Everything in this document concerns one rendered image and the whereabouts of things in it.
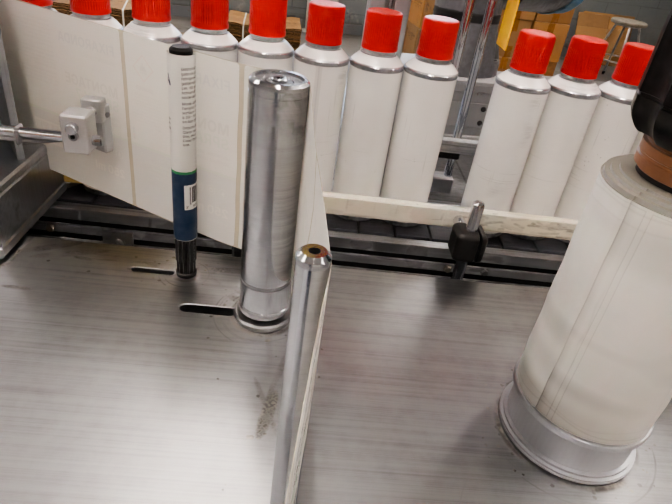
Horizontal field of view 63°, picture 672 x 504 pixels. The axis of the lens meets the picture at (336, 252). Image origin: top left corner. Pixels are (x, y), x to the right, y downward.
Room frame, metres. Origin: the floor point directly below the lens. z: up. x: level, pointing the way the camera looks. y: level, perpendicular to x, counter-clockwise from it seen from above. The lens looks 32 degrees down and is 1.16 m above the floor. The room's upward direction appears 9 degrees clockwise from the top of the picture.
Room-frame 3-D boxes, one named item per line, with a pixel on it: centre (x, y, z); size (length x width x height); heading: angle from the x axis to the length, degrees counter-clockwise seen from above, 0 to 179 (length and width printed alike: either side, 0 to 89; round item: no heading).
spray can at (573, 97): (0.55, -0.20, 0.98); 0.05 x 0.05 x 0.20
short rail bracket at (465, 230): (0.46, -0.12, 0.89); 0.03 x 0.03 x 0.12; 5
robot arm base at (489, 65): (1.05, -0.16, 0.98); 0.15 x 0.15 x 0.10
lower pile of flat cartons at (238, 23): (5.06, 0.92, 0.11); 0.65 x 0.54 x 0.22; 100
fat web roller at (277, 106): (0.34, 0.05, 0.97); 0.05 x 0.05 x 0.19
